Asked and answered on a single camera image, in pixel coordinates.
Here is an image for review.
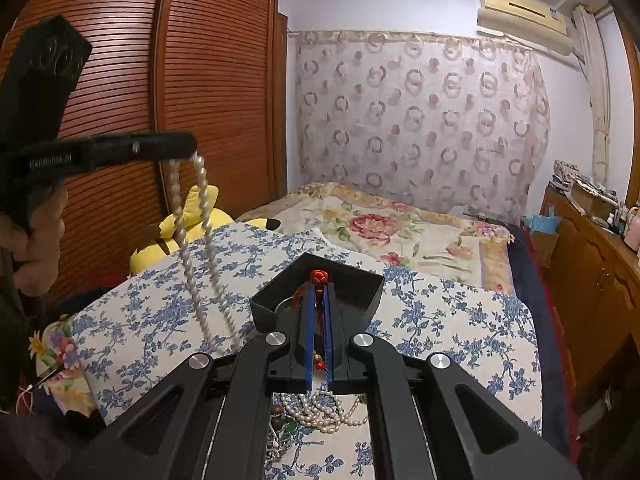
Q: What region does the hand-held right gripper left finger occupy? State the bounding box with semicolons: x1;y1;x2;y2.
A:
65;282;321;480

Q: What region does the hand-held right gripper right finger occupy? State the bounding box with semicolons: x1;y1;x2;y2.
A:
322;282;583;480

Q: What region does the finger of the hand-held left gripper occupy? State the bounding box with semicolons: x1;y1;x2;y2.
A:
89;131;197;172

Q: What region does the white pearl necklace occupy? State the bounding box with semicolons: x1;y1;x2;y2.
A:
167;154;242;357

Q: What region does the black jewelry box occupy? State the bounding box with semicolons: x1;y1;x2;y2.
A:
249;252;386;335

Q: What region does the red knotted cord bracelet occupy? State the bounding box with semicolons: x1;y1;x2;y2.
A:
295;269;334;376

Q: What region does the person's left hand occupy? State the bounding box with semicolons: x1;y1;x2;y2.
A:
12;184;69;307

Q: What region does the wooden slatted wardrobe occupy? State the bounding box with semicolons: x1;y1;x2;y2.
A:
0;0;292;307

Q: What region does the yellow plush toy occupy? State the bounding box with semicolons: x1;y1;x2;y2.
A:
129;184;282;279

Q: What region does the pink floral bedsheet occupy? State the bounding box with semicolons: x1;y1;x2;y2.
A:
235;181;516;297

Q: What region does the blue floral cloth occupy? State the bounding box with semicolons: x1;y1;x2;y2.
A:
69;221;544;480

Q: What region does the dark blue mattress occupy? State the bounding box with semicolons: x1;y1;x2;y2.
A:
504;224;573;457

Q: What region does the colourful floral quilt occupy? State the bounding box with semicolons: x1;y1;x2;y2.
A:
29;314;103;417

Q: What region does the blue plastic bag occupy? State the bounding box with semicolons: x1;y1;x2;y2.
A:
522;204;561;237

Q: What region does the circle patterned curtain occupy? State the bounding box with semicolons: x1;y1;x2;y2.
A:
294;29;552;227

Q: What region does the wooden side cabinet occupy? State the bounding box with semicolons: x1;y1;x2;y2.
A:
539;185;640;393

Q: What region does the cardboard box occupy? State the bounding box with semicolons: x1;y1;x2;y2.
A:
569;179;622;208

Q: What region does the pink kettle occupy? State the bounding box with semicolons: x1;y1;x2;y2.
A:
623;205;640;252

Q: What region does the beige drape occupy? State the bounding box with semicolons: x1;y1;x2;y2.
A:
574;4;615;192

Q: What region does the beige air conditioner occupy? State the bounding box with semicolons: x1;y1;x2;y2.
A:
475;0;577;57

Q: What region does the tangled pearl necklaces pile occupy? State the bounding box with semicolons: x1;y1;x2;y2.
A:
277;391;369;432

